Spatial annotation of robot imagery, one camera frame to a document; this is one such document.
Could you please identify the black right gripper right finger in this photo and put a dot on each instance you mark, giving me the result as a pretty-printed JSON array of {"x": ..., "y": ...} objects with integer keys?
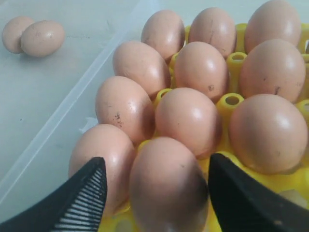
[{"x": 242, "y": 204}]

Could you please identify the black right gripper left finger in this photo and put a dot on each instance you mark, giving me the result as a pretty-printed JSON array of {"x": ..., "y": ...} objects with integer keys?
[{"x": 76, "y": 206}]

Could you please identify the yellow plastic egg tray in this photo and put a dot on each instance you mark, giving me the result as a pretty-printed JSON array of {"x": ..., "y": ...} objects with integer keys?
[{"x": 298, "y": 181}]

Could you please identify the clear plastic tray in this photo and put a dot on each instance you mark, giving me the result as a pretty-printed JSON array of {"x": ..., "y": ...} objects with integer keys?
[{"x": 33, "y": 89}]

